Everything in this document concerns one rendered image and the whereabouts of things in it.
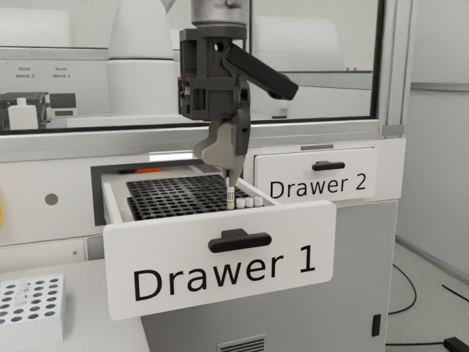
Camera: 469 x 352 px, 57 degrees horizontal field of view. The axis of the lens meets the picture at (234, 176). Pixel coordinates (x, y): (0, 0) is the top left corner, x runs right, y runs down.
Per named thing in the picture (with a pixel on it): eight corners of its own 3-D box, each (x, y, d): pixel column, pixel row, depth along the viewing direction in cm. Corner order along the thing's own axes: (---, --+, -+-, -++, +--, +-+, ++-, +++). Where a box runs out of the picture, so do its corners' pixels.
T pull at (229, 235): (272, 245, 50) (273, 234, 49) (210, 254, 47) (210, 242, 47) (259, 235, 53) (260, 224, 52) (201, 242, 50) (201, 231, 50)
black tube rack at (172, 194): (264, 247, 65) (265, 206, 63) (146, 264, 59) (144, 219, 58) (218, 205, 85) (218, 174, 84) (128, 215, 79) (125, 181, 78)
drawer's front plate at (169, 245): (332, 281, 58) (337, 202, 56) (110, 322, 49) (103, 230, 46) (325, 275, 60) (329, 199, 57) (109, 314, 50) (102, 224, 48)
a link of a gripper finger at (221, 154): (199, 188, 60) (197, 121, 58) (239, 185, 62) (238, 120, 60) (205, 193, 57) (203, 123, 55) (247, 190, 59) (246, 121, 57)
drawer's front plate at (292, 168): (375, 196, 98) (378, 149, 95) (257, 209, 88) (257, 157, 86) (370, 194, 100) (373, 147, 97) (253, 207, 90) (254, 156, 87)
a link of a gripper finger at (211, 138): (191, 181, 64) (190, 118, 61) (229, 177, 66) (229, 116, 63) (197, 187, 61) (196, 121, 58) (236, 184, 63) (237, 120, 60)
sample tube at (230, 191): (227, 210, 62) (227, 179, 61) (225, 207, 63) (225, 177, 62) (236, 209, 62) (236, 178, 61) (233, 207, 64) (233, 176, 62)
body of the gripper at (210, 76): (178, 119, 61) (175, 29, 58) (234, 117, 64) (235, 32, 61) (191, 125, 54) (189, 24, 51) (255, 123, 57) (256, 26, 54)
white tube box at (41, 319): (63, 342, 54) (60, 315, 54) (-12, 356, 52) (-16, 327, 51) (66, 295, 66) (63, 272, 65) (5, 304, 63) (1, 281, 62)
